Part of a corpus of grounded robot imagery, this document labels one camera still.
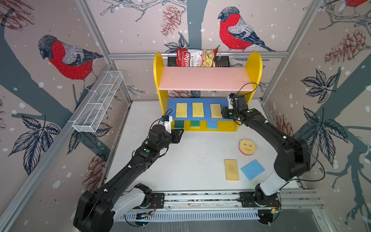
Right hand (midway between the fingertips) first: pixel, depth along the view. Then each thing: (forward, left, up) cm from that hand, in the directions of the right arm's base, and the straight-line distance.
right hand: (222, 110), depth 90 cm
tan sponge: (-31, -5, -18) cm, 36 cm away
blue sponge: (+1, +4, -17) cm, 18 cm away
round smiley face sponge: (-17, -16, -16) cm, 28 cm away
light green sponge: (+1, +17, -16) cm, 24 cm away
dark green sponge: (0, +29, -17) cm, 34 cm away
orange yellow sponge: (+1, +4, -2) cm, 4 cm away
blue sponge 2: (-30, -18, -19) cm, 40 cm away
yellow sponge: (+2, +27, -3) cm, 27 cm away
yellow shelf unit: (-1, +11, -3) cm, 12 cm away
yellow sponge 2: (+3, +16, -3) cm, 16 cm away
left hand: (-17, +23, +4) cm, 29 cm away
